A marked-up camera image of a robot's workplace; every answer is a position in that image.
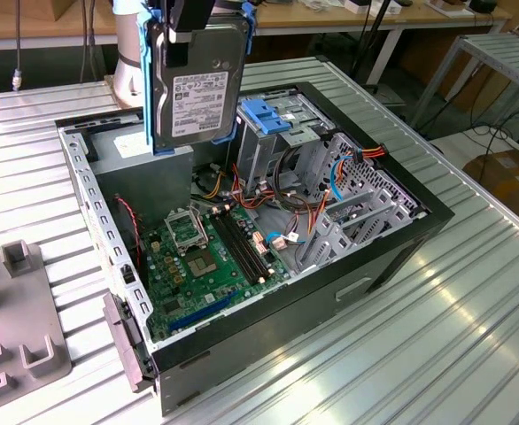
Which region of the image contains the blue data wire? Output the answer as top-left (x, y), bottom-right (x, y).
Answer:
top-left (268, 152), bottom-right (360, 245)

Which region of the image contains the hard disk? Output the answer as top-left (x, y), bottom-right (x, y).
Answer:
top-left (138, 0), bottom-right (257, 156)

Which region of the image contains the orange red power wire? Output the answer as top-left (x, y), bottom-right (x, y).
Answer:
top-left (306, 143), bottom-right (390, 238)

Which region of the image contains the cardboard box on desk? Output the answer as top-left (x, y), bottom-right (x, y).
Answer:
top-left (49, 0), bottom-right (115, 22)

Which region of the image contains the thin metal locking lever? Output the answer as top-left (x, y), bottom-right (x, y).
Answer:
top-left (194, 206), bottom-right (210, 245)

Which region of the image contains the black open PC case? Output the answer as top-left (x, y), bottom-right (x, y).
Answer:
top-left (54, 81), bottom-right (456, 417)

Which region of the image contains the green motherboard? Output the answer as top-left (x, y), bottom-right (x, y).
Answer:
top-left (139, 205), bottom-right (294, 344)

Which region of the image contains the black RAM slot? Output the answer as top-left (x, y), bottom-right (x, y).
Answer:
top-left (209, 213), bottom-right (257, 285)
top-left (215, 212), bottom-right (263, 282)
top-left (228, 206), bottom-right (275, 276)
top-left (221, 209), bottom-right (268, 280)

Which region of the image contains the blue expansion slot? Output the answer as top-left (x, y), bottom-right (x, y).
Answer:
top-left (167, 290), bottom-right (238, 334)

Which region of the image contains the red black fan wire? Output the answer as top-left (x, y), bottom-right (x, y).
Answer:
top-left (115, 194), bottom-right (148, 271)

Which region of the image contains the black cable bundle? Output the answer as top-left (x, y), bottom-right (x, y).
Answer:
top-left (273, 145), bottom-right (331, 213)

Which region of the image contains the grey power supply unit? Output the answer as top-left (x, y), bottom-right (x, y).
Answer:
top-left (89, 121), bottom-right (195, 222)

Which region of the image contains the metal slat side table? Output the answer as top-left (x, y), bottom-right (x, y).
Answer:
top-left (412, 33), bottom-right (519, 129)

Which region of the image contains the grey metal disk bay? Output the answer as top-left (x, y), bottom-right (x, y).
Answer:
top-left (294, 189), bottom-right (424, 274)

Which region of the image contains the blue plastic drive latch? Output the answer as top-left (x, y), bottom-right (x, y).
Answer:
top-left (243, 99), bottom-right (292, 137)

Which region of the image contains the black cable with metal connector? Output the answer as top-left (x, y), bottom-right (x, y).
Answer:
top-left (10, 0), bottom-right (24, 93)

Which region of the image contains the wooden desk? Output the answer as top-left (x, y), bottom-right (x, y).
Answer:
top-left (0, 0), bottom-right (513, 85)

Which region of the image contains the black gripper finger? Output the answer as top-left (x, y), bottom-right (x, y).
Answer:
top-left (164, 0), bottom-right (217, 69)

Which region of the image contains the grey metal drive cage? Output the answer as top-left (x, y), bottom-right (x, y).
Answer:
top-left (230, 90), bottom-right (336, 196)

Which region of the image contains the metal socket cover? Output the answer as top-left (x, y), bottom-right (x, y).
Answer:
top-left (164, 207), bottom-right (210, 256)

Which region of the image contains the grey plastic case handle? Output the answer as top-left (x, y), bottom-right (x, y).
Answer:
top-left (102, 291), bottom-right (154, 394)

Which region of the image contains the brown cardboard box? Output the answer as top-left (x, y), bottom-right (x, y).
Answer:
top-left (462, 148), bottom-right (519, 218)

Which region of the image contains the red yellow wire bundle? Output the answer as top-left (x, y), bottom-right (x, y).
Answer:
top-left (190, 161), bottom-right (296, 216)

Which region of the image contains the grey parts rack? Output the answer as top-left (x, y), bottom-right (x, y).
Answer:
top-left (0, 238), bottom-right (73, 406)

